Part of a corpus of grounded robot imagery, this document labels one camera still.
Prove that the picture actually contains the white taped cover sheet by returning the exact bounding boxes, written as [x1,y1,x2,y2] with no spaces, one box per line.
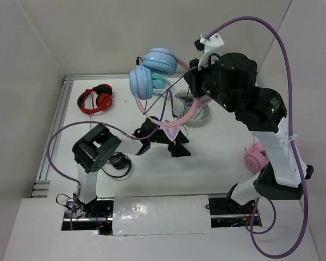
[112,195,211,235]

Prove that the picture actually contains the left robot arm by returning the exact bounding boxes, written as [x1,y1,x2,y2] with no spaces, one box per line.
[72,120,191,217]

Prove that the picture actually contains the pink gaming headset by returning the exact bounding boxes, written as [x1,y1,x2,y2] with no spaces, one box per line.
[244,133,269,174]

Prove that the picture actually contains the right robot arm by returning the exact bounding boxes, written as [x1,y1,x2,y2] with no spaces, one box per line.
[185,53,314,213]

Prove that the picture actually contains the pink blue cat-ear headphones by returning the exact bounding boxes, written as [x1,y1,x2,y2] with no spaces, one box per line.
[129,47,211,141]

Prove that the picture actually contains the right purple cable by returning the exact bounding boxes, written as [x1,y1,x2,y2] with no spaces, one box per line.
[206,16,308,258]

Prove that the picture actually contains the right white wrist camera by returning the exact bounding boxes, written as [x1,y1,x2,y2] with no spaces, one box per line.
[194,33,225,70]

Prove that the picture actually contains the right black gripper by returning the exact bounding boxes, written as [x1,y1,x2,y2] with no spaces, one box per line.
[183,52,236,112]

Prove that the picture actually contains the teal white cat-ear headphones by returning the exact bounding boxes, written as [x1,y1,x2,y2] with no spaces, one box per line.
[152,73,171,95]

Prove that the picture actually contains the small black on-ear headphones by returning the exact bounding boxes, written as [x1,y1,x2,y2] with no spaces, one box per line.
[102,152,132,179]

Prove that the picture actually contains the grey white gaming headset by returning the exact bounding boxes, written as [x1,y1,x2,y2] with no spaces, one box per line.
[173,92,210,128]

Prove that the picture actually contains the red black headphones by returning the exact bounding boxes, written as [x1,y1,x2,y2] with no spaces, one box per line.
[77,83,113,119]

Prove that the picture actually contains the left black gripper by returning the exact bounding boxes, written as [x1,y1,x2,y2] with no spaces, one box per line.
[148,126,191,157]

